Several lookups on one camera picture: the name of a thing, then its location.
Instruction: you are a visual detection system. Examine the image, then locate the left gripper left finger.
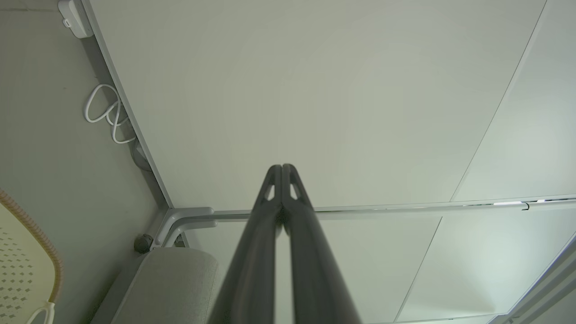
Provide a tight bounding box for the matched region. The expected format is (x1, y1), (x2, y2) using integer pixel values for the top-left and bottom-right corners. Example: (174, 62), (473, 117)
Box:
(208, 164), (284, 324)

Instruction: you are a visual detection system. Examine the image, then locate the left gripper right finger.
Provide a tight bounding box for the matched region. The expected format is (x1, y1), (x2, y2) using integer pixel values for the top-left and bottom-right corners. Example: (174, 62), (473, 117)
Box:
(282, 163), (363, 324)

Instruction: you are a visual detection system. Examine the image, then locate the cream perforated laundry basket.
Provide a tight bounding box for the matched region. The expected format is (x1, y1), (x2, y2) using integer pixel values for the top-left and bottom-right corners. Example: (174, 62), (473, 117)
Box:
(0, 188), (63, 324)

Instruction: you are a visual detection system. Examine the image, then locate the grey partition leg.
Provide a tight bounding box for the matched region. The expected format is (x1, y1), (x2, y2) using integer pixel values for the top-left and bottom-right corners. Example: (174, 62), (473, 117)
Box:
(162, 220), (217, 248)
(154, 207), (216, 247)

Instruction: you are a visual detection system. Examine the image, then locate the grey fabric sofa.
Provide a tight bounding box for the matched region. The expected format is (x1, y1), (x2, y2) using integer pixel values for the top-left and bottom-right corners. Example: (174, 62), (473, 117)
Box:
(90, 247), (225, 324)

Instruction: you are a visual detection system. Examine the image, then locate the small black caster wheel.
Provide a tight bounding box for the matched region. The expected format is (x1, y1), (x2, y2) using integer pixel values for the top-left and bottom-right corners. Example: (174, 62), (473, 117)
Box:
(134, 234), (154, 254)

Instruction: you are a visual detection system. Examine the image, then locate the wide white partition panel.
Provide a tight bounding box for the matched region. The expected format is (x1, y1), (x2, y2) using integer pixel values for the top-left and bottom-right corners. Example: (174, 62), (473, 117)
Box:
(81, 0), (547, 212)

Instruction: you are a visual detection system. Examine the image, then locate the white power strip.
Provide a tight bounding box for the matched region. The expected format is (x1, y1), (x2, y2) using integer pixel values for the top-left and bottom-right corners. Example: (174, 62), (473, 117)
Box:
(57, 0), (95, 39)

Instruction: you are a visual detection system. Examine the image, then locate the looped white cable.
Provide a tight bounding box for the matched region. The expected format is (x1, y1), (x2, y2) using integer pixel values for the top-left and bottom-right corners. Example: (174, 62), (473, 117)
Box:
(83, 83), (138, 145)

